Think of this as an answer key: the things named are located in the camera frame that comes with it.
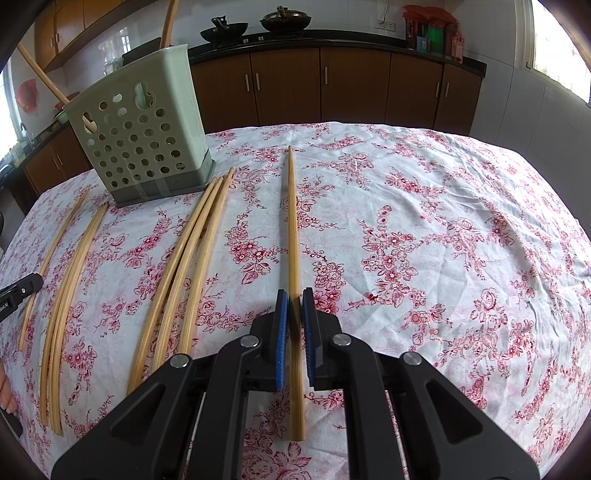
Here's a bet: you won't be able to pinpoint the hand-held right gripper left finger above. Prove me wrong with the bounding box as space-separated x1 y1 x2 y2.
51 289 291 480

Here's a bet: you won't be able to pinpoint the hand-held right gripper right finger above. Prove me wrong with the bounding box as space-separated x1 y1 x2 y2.
300 287 541 480

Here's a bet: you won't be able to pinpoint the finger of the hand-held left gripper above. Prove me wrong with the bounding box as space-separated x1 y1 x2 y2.
0 272 44 303

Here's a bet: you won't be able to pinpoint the bamboo chopstick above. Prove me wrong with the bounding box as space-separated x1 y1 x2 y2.
178 167 236 356
17 188 91 352
50 202 110 437
159 0 181 49
39 207 105 426
284 145 306 442
126 178 220 396
17 45 71 104
151 174 230 372

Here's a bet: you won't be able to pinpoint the green perforated chopstick holder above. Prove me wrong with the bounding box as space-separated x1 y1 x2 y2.
62 44 215 208

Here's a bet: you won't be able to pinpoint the person's left hand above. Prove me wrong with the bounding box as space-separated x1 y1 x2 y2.
0 367 18 413

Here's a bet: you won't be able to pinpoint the brown base cabinet short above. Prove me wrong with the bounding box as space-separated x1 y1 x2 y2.
23 126 94 195

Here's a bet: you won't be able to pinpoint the floral pink white tablecloth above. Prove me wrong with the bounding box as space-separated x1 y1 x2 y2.
0 121 591 480

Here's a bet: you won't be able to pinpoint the small side window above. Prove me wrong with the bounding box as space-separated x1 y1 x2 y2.
0 60 25 155

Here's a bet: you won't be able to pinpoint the hanging red plastic bag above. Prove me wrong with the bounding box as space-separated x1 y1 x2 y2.
15 78 38 112

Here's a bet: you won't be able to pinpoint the brown base cabinet long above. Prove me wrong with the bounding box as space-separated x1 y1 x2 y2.
189 46 485 137

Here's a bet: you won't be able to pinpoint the black kitchen appliance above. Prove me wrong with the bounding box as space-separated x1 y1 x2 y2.
122 37 162 66

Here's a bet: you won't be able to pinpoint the black kitchen countertop long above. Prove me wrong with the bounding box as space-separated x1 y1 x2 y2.
185 31 488 77

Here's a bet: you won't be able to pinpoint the black wok with lid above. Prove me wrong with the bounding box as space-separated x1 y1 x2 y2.
259 6 312 34

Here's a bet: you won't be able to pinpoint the green box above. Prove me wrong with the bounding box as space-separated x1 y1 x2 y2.
427 23 446 55

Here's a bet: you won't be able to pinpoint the large bright window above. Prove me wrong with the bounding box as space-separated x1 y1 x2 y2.
530 0 591 104

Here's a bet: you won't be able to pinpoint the brown wall cabinets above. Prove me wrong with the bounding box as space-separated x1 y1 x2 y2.
34 0 185 71

